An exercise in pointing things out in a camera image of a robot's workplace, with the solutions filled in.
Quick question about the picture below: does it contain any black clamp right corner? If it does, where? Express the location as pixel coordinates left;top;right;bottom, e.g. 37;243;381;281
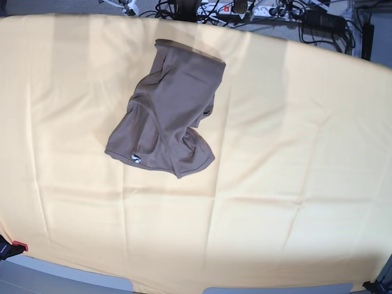
363;271;392;294

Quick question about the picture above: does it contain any red black clamp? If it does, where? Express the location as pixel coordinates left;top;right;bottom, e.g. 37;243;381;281
0;235;28;261

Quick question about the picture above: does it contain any yellow table cloth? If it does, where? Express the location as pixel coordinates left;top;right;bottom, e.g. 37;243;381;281
1;15;391;293

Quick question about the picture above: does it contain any brown T-shirt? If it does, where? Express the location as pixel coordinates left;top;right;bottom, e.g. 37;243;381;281
105;39;226;178

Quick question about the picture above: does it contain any white power strip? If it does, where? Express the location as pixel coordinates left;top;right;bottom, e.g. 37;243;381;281
197;3;278;18

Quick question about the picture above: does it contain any black power adapter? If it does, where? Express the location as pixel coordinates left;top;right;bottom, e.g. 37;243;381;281
303;10;347;34

